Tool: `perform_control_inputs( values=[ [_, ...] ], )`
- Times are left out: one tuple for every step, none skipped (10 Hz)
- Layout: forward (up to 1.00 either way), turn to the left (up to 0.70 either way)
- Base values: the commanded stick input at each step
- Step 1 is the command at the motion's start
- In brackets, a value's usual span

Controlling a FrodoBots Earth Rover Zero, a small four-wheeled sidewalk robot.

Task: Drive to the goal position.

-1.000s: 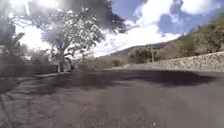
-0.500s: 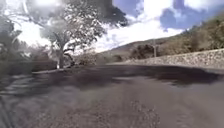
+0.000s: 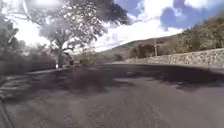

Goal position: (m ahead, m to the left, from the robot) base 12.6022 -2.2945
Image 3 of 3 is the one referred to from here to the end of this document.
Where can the pale pole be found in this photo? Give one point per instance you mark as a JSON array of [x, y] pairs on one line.
[[155, 48]]

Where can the grey asphalt road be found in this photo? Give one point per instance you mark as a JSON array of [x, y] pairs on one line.
[[133, 103]]

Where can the stone retaining wall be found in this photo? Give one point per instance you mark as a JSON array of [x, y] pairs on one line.
[[186, 58]]

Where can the wooded hillside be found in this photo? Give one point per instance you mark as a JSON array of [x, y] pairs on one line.
[[200, 36]]

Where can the large tree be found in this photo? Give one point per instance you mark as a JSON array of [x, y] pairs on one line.
[[71, 26]]

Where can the roadside bushes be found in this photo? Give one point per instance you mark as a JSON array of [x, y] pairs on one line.
[[23, 61]]

